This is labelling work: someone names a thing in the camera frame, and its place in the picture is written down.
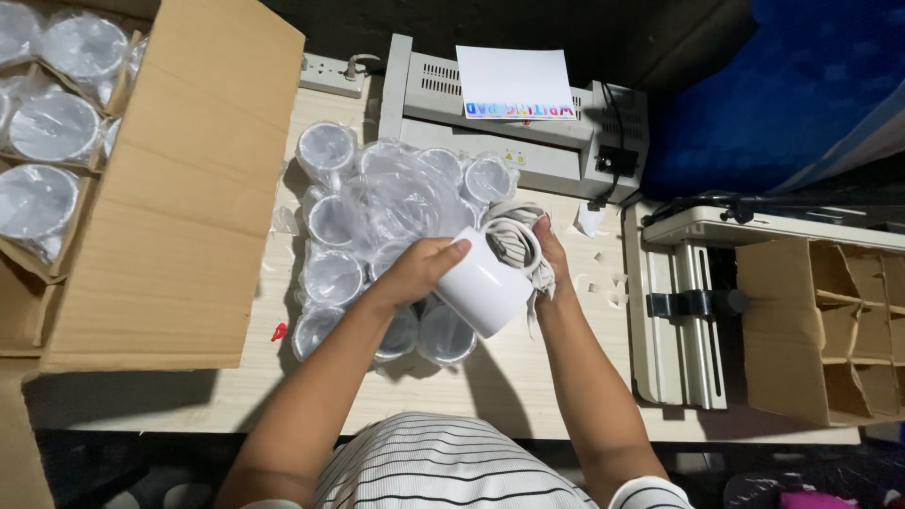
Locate person's right hand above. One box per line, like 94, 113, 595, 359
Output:
530, 214, 574, 302

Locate person's left hand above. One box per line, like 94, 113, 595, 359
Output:
371, 237, 472, 312

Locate striped grey cloth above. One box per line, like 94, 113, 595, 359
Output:
483, 201, 559, 337

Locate white ceramic mug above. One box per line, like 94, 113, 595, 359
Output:
433, 218, 545, 339

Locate scattered small paper bits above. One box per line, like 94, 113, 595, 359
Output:
568, 249, 632, 313

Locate torn white paper scrap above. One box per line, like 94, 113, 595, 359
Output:
574, 203, 608, 239

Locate cluster of plastic-wrapped mugs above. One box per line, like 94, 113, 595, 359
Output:
291, 122, 521, 369

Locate loose clear plastic bag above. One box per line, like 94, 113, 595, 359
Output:
343, 140, 483, 261

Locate white metal press machine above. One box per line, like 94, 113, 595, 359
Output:
622, 191, 905, 411

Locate small clear plastic scrap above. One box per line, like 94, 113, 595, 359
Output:
270, 205, 301, 238

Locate grey laminator machine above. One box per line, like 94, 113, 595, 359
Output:
378, 33, 650, 205

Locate person's striped white shirt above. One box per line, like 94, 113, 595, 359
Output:
240, 412, 697, 509

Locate white pad with colourful print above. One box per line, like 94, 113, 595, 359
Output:
456, 46, 578, 121

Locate grey power plug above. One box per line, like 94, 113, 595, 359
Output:
344, 54, 381, 83

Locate white power strip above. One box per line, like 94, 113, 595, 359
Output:
299, 53, 369, 99

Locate cardboard box with dividers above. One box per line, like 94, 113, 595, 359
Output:
735, 237, 905, 428

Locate large cardboard carton of mugs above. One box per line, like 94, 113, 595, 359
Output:
0, 0, 306, 509

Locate blue fabric sheet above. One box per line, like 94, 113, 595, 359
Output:
640, 0, 905, 203

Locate pink object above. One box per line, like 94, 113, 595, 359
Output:
778, 489, 861, 509

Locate black laminator cable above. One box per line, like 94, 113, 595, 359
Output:
585, 82, 642, 211

